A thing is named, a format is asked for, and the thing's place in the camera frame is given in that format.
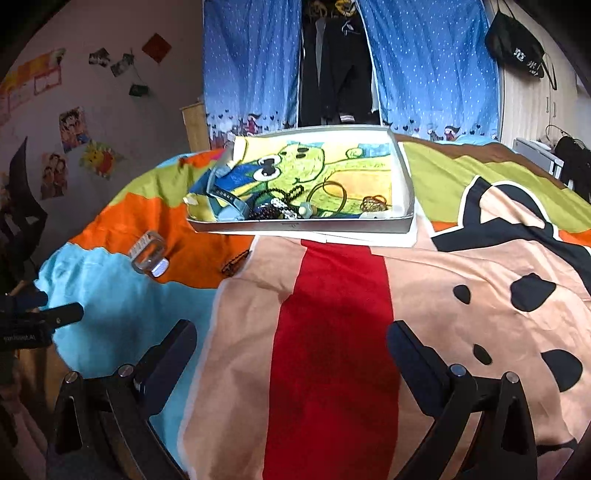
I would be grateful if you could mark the cartoon drawing paper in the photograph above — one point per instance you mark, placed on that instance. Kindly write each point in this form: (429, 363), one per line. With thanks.
(323, 161)

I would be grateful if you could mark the small wall photo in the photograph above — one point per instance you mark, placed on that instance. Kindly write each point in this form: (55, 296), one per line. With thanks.
(99, 56)
(122, 64)

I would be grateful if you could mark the white shallow box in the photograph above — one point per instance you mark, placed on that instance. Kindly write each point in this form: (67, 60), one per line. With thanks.
(323, 226)

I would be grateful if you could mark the white desk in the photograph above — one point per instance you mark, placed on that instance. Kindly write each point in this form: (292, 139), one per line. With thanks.
(535, 152)

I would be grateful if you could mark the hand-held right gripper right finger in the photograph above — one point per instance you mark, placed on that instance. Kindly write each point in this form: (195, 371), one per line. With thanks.
(411, 355)

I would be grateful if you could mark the orange framed wall certificates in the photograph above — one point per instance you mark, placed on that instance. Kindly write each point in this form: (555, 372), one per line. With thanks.
(32, 78)

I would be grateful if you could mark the red paper square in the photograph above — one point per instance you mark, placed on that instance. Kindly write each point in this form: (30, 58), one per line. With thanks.
(157, 47)

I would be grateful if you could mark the cartoon character wall poster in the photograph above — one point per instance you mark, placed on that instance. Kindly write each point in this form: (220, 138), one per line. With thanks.
(74, 128)

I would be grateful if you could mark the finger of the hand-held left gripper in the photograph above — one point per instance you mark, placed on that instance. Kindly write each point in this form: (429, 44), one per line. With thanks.
(64, 314)
(23, 301)

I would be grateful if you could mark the blue dotted curtain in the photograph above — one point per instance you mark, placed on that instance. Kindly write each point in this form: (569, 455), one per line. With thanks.
(249, 60)
(429, 64)

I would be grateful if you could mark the yellow cartoon wall poster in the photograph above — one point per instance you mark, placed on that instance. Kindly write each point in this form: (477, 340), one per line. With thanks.
(99, 159)

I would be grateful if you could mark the black chair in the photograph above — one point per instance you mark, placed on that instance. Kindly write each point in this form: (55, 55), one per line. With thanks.
(21, 207)

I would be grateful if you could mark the green wall sticker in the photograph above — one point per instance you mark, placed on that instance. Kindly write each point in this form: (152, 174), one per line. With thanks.
(138, 89)

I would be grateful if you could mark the wooden cabinet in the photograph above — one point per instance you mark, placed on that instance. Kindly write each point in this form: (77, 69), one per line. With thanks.
(194, 124)

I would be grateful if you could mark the colourful printed blanket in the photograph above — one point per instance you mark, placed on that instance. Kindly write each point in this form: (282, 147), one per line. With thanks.
(332, 323)

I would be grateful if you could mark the dark hanging clothes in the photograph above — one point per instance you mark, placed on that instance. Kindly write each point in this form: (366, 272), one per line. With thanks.
(341, 69)

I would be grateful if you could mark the family cartoon wall poster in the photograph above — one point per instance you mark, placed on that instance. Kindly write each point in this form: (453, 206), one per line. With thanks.
(53, 175)

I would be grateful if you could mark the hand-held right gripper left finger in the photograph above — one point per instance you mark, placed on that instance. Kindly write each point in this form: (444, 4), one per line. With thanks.
(171, 360)

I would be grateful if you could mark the black hanging tote bag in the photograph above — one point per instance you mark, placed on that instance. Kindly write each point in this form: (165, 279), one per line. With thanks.
(512, 41)

